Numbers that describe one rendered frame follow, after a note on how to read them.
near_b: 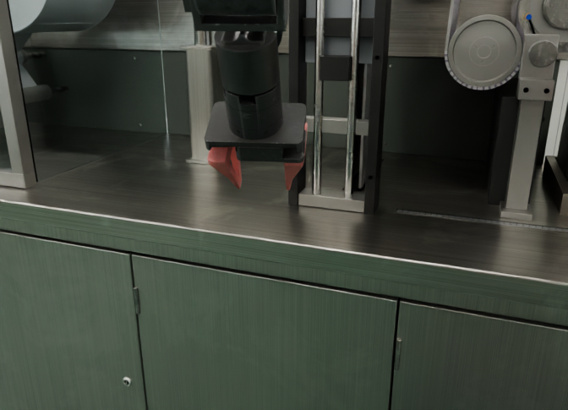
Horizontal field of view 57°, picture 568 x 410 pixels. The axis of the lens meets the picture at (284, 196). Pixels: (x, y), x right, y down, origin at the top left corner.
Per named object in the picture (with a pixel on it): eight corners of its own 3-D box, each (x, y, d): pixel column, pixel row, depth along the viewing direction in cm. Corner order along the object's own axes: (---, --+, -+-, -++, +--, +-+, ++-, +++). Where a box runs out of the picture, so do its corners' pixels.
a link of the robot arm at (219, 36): (206, 41, 45) (272, 41, 44) (221, 0, 49) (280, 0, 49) (218, 104, 50) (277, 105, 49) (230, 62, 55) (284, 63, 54)
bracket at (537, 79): (499, 219, 90) (527, 35, 80) (499, 207, 96) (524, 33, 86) (532, 222, 89) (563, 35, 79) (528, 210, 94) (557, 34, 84)
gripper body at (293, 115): (216, 114, 59) (206, 58, 53) (306, 116, 58) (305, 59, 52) (205, 154, 55) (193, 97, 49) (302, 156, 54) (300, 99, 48)
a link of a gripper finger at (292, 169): (251, 165, 65) (243, 105, 58) (308, 166, 64) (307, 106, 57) (243, 206, 60) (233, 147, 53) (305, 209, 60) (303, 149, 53)
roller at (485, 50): (444, 85, 93) (450, 14, 89) (451, 72, 116) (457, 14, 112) (516, 88, 89) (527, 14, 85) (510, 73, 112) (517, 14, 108)
